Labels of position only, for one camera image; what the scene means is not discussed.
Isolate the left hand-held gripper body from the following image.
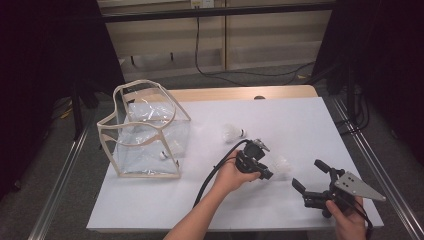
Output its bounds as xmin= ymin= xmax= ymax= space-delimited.
xmin=234 ymin=138 xmax=271 ymax=176

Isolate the person's left hand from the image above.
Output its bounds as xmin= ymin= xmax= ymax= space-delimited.
xmin=213 ymin=149 xmax=263 ymax=196

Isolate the black curtain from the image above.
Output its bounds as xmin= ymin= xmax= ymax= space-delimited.
xmin=313 ymin=0 xmax=424 ymax=164
xmin=0 ymin=0 xmax=124 ymax=201

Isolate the white feather shuttlecock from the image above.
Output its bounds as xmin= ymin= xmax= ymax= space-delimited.
xmin=159 ymin=143 xmax=185 ymax=161
xmin=270 ymin=155 xmax=294 ymax=182
xmin=222 ymin=123 xmax=248 ymax=145

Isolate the white table cover sheet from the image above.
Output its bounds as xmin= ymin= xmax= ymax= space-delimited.
xmin=86 ymin=96 xmax=384 ymax=232

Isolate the person's right hand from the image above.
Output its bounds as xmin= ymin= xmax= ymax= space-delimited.
xmin=325 ymin=196 xmax=368 ymax=240

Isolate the black wall cable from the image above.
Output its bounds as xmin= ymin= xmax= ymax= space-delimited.
xmin=194 ymin=16 xmax=316 ymax=87

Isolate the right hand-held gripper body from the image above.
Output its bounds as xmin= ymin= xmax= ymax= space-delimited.
xmin=302 ymin=168 xmax=387 ymax=219

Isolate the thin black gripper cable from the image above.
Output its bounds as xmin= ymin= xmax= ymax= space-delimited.
xmin=344 ymin=196 xmax=374 ymax=240

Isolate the metal frame rail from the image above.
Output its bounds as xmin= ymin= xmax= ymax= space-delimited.
xmin=331 ymin=96 xmax=424 ymax=240
xmin=28 ymin=126 xmax=89 ymax=240

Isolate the black metal stand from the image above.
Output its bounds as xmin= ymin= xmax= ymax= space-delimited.
xmin=71 ymin=79 xmax=84 ymax=141

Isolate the clear plastic bag beige trim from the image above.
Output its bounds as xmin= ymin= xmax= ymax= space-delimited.
xmin=96 ymin=79 xmax=192 ymax=179

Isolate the black horizontal bar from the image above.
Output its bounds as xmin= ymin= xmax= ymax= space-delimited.
xmin=99 ymin=2 xmax=336 ymax=24

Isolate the white wall power outlet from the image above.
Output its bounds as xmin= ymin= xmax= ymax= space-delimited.
xmin=190 ymin=0 xmax=215 ymax=9

